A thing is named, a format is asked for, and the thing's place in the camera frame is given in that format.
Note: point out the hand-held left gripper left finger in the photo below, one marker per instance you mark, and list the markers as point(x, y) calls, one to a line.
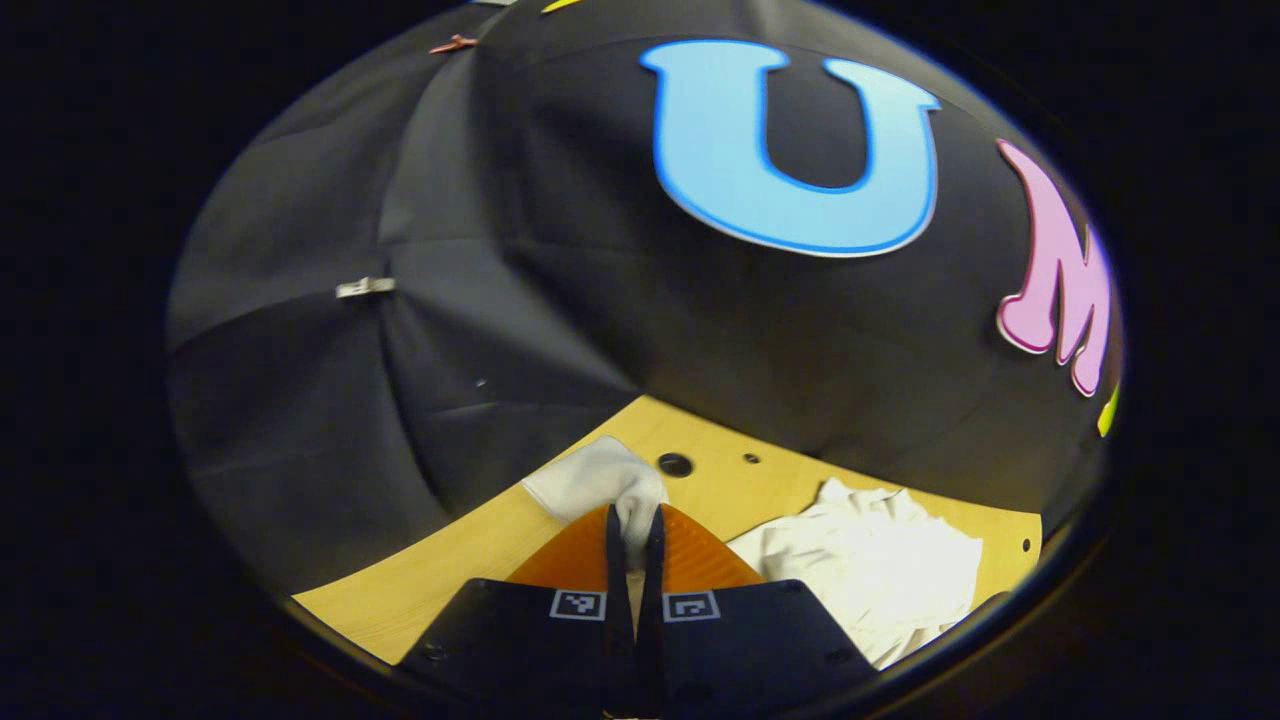
point(620, 620)

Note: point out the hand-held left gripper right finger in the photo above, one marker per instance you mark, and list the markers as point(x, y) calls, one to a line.
point(652, 620)

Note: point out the white sweatshirt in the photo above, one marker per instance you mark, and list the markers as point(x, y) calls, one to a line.
point(870, 570)

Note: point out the black backdrop cloth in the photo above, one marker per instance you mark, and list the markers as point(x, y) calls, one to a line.
point(560, 300)

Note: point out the white cloth clip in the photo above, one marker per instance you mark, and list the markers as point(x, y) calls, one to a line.
point(365, 287)

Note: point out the orange cloth clip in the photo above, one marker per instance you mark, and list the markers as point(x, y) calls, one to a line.
point(453, 43)

